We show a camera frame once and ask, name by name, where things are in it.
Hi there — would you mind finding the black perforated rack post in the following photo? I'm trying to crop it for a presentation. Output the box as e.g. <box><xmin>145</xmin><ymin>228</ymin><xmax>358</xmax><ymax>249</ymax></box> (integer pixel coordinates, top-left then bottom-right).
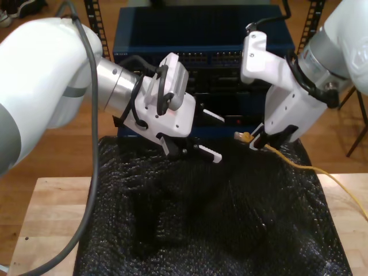
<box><xmin>294</xmin><ymin>0</ymin><xmax>327</xmax><ymax>58</ymax></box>
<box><xmin>83</xmin><ymin>0</ymin><xmax>114</xmax><ymax>66</ymax></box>

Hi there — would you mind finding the blue flat box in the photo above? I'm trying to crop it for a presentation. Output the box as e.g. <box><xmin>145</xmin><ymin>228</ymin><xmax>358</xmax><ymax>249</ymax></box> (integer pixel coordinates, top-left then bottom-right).
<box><xmin>117</xmin><ymin>125</ymin><xmax>254</xmax><ymax>140</ymax></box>

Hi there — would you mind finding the blue network switch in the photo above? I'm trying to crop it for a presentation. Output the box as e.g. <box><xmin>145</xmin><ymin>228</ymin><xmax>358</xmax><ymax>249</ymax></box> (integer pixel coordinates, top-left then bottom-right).
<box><xmin>113</xmin><ymin>6</ymin><xmax>296</xmax><ymax>68</ymax></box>

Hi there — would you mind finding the thick grey cable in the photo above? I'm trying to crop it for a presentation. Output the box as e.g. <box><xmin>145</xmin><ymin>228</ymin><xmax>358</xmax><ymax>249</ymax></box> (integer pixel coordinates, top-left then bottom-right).
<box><xmin>5</xmin><ymin>0</ymin><xmax>100</xmax><ymax>275</ymax></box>

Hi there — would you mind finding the yellow network cable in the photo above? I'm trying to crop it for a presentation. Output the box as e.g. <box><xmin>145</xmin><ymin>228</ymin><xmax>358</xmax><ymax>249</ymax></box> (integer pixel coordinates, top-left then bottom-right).
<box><xmin>234</xmin><ymin>131</ymin><xmax>368</xmax><ymax>222</ymax></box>

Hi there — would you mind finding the dark shoe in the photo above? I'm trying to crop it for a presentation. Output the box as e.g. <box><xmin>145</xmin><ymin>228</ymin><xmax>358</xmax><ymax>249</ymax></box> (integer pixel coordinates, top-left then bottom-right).
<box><xmin>7</xmin><ymin>0</ymin><xmax>48</xmax><ymax>18</ymax></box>

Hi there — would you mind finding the black bubble wrap mat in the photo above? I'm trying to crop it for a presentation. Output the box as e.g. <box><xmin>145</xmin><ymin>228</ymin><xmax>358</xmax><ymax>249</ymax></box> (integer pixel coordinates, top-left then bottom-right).
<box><xmin>73</xmin><ymin>135</ymin><xmax>353</xmax><ymax>276</ymax></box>

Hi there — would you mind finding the black rack server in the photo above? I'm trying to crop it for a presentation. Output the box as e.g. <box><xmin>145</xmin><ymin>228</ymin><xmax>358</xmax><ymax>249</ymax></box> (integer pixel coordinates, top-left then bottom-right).
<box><xmin>183</xmin><ymin>65</ymin><xmax>271</xmax><ymax>95</ymax></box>

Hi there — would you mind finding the wooden chair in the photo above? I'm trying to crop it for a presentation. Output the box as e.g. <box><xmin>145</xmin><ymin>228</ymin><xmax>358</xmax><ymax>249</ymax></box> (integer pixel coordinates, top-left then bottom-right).
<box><xmin>338</xmin><ymin>86</ymin><xmax>368</xmax><ymax>158</ymax></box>

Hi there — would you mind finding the white shoe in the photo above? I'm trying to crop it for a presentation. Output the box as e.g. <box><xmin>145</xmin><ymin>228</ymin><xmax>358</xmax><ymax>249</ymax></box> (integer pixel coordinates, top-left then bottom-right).
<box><xmin>0</xmin><ymin>8</ymin><xmax>12</xmax><ymax>28</ymax></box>

